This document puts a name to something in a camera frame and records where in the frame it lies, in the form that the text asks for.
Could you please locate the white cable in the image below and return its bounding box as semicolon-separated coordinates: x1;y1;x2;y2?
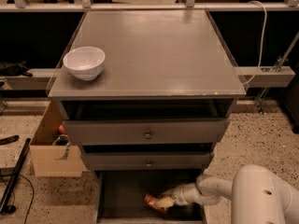
241;0;268;86

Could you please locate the black floor cable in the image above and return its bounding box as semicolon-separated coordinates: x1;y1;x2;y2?
0;173;36;224

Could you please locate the grey open bottom drawer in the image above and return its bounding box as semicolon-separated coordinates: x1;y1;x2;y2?
95;170;204;224

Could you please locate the grey top drawer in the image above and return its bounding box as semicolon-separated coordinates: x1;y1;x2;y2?
63;119;230;146

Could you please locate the black cloth on rail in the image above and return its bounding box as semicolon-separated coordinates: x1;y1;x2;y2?
0;61;33;77

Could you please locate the black bar on floor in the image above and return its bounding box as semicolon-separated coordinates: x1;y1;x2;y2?
0;138;31;214

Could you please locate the black flat tool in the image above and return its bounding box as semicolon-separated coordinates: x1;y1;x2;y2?
0;135;20;146

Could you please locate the orange ball in box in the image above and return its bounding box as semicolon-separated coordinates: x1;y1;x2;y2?
58;125;66;134

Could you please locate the white bowl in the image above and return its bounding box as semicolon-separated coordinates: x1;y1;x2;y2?
63;47;106;81

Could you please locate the grey middle drawer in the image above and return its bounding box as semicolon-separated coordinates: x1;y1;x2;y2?
81;152;214;171

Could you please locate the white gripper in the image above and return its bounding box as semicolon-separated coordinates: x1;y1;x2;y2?
155;185;188;208

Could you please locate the grey drawer cabinet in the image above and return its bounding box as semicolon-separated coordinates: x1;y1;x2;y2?
46;8;247;224

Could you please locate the cardboard box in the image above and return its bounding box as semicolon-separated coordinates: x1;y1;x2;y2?
30;102;84;177

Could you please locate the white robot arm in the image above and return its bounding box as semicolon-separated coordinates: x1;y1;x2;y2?
153;165;299;224

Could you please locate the crushed red coke can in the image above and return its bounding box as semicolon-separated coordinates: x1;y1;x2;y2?
144;193;168;213

